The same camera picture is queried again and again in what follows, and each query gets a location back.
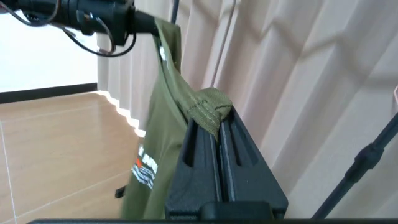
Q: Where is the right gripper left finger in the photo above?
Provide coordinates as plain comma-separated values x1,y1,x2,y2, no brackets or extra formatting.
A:
164,119,222,218

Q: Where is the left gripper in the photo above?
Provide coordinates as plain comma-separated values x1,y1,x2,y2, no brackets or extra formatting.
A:
63,0,137,47

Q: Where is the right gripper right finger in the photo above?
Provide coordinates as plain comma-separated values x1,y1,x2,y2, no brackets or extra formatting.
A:
219,105,289,218

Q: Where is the green long-sleeved shirt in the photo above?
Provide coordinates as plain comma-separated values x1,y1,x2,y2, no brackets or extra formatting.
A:
119,17,234,220

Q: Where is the black clothes rack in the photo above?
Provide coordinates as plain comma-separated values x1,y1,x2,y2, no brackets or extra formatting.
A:
114,0,398,220

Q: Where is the beige curtain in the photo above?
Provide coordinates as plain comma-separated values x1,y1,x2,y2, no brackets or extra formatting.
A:
96,0,398,220

